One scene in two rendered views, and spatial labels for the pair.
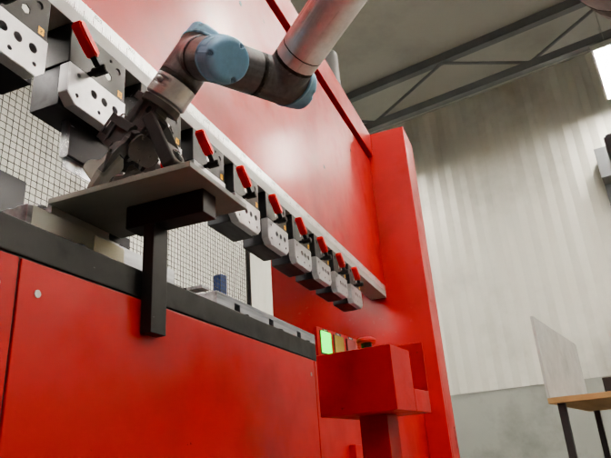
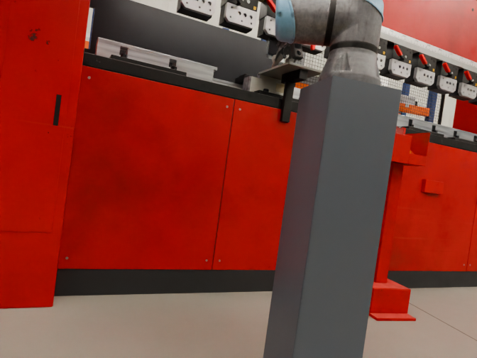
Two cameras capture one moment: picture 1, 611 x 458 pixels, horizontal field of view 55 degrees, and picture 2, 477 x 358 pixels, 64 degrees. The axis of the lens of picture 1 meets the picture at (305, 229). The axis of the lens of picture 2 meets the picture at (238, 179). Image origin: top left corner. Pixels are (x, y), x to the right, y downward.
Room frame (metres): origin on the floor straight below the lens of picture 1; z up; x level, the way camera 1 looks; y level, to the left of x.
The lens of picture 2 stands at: (-0.47, -0.83, 0.54)
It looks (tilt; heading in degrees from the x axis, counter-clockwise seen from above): 2 degrees down; 44
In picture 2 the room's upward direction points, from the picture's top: 8 degrees clockwise
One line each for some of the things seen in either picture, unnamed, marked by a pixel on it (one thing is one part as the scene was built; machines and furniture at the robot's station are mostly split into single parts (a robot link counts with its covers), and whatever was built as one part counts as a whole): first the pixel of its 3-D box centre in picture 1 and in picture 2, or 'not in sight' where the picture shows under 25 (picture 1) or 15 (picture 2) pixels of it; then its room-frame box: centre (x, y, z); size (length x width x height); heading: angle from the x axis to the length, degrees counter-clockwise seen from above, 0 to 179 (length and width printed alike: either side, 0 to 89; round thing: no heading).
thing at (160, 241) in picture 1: (169, 264); (291, 96); (0.87, 0.22, 0.88); 0.14 x 0.04 x 0.22; 70
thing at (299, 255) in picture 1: (291, 246); (420, 70); (1.85, 0.05, 1.26); 0.15 x 0.09 x 0.17; 160
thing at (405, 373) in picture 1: (373, 370); (397, 143); (1.25, -0.12, 0.75); 0.20 x 0.16 x 0.18; 152
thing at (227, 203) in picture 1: (151, 204); (289, 72); (0.88, 0.25, 1.00); 0.26 x 0.18 x 0.01; 70
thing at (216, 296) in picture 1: (327, 358); (443, 134); (2.12, -0.04, 0.92); 1.68 x 0.06 x 0.10; 160
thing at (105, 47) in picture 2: not in sight; (158, 65); (0.42, 0.58, 0.92); 0.50 x 0.06 x 0.10; 160
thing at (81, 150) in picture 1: (84, 154); (276, 50); (0.93, 0.39, 1.13); 0.10 x 0.02 x 0.10; 160
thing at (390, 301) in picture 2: not in sight; (379, 296); (1.24, -0.15, 0.06); 0.25 x 0.20 x 0.12; 62
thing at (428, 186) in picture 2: (361, 457); (432, 187); (1.84, -0.11, 0.59); 0.15 x 0.02 x 0.07; 160
